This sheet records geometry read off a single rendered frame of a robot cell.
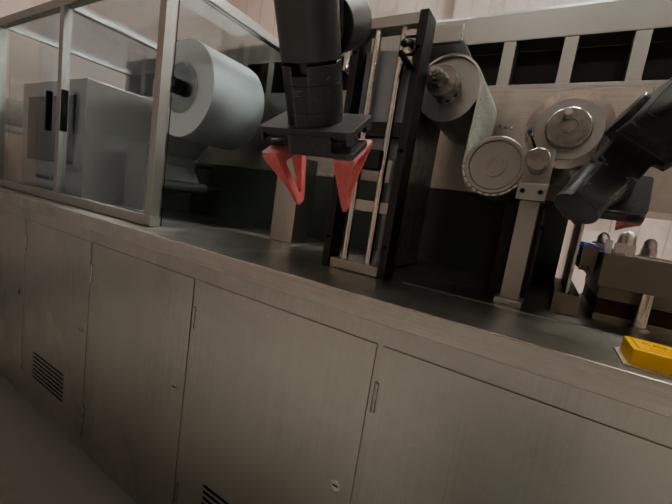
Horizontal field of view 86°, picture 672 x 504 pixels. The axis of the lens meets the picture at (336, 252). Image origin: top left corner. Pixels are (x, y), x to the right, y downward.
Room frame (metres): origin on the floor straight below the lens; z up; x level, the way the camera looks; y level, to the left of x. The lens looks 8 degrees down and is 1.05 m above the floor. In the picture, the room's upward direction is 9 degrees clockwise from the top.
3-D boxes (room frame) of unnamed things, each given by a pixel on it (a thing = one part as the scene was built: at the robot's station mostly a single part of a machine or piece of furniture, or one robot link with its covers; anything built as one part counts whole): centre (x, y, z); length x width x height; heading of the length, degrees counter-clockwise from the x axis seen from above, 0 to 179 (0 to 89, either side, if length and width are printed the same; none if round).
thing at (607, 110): (0.72, -0.41, 1.25); 0.15 x 0.01 x 0.15; 60
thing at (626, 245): (0.65, -0.52, 1.05); 0.04 x 0.04 x 0.04
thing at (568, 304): (0.80, -0.52, 0.92); 0.28 x 0.04 x 0.04; 150
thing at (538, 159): (0.68, -0.34, 1.18); 0.04 x 0.02 x 0.04; 60
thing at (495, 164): (0.89, -0.37, 1.18); 0.26 x 0.12 x 0.12; 150
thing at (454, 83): (0.83, -0.18, 1.34); 0.06 x 0.06 x 0.06; 60
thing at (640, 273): (0.78, -0.65, 1.00); 0.40 x 0.16 x 0.06; 150
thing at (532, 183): (0.71, -0.36, 1.05); 0.06 x 0.05 x 0.31; 150
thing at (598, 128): (0.83, -0.47, 1.25); 0.26 x 0.12 x 0.12; 150
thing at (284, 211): (1.18, 0.16, 1.19); 0.14 x 0.14 x 0.57
